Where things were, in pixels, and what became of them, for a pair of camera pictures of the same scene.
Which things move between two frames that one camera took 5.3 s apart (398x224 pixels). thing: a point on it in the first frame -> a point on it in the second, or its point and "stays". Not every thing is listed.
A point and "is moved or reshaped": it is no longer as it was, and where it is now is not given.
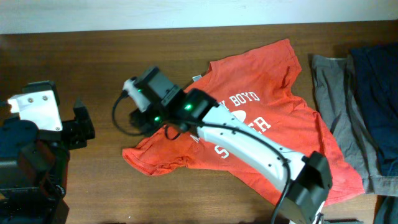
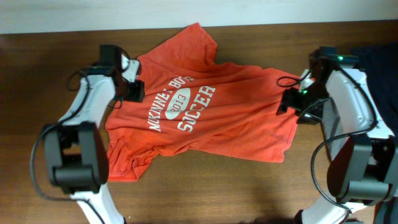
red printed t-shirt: [259, 84] is moved or reshaped
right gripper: [142, 122] -> [288, 99]
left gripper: [81, 129] -> [138, 92]
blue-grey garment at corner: [387, 210] stays
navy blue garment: [375, 69] stays
